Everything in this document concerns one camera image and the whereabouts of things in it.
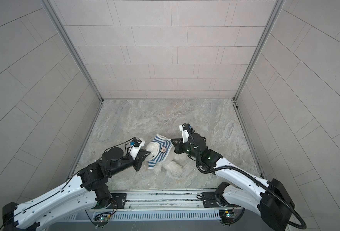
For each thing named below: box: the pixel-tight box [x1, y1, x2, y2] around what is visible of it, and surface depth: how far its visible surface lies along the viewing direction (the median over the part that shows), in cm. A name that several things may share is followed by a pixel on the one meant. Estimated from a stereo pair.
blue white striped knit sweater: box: [147, 133, 173, 170], surface depth 71 cm
